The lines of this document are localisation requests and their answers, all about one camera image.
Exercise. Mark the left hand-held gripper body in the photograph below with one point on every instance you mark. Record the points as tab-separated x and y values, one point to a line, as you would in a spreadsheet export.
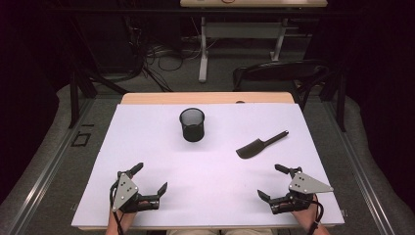
125	192

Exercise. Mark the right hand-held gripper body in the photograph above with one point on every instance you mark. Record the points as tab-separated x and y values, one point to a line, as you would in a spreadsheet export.
301	191

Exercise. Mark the black spatula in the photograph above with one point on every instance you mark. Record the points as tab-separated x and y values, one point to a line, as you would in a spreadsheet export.
257	147

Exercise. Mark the person's right hand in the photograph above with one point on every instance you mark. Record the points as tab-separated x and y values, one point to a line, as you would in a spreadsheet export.
305	212

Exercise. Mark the person's left hand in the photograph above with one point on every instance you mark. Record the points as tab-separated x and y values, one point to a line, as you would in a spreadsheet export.
125	217

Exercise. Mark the white table mat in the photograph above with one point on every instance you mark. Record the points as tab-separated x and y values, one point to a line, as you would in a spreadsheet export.
208	182

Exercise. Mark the black mesh pen cup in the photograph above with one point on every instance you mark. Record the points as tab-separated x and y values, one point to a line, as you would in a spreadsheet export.
192	125

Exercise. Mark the black metal stand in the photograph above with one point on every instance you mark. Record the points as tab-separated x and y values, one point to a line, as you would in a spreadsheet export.
339	94
81	88

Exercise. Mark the black chair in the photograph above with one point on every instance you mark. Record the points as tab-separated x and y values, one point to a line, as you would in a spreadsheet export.
277	73

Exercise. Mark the wooden table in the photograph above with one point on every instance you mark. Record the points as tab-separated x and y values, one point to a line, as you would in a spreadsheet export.
202	98

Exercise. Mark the desk with white legs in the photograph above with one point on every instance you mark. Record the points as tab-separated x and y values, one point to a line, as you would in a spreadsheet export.
244	29

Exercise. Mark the aluminium floor rail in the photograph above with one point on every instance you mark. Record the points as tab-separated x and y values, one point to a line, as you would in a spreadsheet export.
42	173
362	176

